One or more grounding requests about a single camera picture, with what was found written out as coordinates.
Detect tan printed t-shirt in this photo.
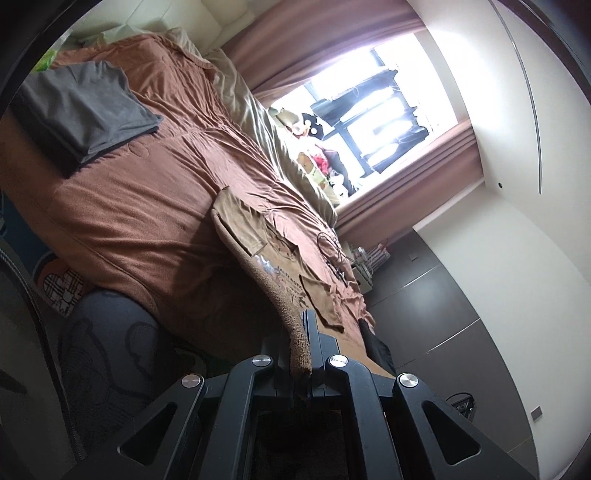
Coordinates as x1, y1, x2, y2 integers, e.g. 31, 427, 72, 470
209, 185, 347, 377

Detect grey folded clothes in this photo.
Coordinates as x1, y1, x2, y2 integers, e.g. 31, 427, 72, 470
11, 61, 162, 178

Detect black garment at edge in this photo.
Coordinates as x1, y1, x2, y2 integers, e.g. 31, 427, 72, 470
358, 319, 397, 376

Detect white bedside cabinet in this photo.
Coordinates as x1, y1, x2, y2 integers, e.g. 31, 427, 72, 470
352, 243, 391, 294

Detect beige duvet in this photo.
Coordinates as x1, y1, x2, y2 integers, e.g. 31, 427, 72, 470
163, 27, 338, 227

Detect dark patterned cushion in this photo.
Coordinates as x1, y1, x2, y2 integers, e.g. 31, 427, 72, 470
57, 287, 209, 453

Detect plush toys on sill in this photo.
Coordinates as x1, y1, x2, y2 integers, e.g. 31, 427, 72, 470
267, 107, 356, 207

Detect rust brown bed blanket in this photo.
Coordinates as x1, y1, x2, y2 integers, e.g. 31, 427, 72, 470
1, 34, 384, 374

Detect black drying rack outside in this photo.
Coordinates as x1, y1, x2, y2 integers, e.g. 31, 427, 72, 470
305, 48, 429, 178

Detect pink window curtain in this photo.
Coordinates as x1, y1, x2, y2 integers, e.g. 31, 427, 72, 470
222, 1, 483, 248

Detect cream padded headboard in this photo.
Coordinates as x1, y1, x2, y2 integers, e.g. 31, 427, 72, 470
71, 0, 262, 51

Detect black coiled cable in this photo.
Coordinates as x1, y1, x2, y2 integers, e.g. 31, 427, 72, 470
315, 230, 352, 278

